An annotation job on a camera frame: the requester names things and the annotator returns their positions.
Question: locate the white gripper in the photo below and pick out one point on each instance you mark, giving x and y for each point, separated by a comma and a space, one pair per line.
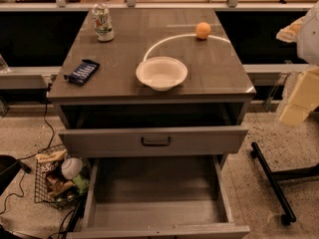
310, 39

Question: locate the white paper bowl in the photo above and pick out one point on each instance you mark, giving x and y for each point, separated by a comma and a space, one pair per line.
161, 73

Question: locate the white bowl in basket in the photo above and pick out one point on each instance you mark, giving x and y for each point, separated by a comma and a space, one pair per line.
71, 167

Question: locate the orange fruit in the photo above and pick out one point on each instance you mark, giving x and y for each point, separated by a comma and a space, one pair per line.
202, 30

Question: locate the black wheeled stand base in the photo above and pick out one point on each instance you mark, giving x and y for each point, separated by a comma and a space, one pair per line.
274, 177

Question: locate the grey drawer cabinet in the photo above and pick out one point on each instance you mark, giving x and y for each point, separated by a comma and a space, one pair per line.
155, 113

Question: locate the lower open grey drawer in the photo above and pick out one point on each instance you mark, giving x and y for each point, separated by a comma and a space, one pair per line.
170, 197

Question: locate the blue snack packet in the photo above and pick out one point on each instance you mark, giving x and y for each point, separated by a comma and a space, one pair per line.
82, 73

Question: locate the upper grey drawer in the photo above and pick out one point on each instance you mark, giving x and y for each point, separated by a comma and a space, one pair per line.
153, 141

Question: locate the green packet in basket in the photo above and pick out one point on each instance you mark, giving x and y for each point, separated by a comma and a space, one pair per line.
82, 183

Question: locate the chip bag in basket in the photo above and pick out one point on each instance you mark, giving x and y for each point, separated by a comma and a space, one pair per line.
49, 162

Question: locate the black wire basket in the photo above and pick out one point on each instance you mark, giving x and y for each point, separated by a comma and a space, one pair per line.
53, 189

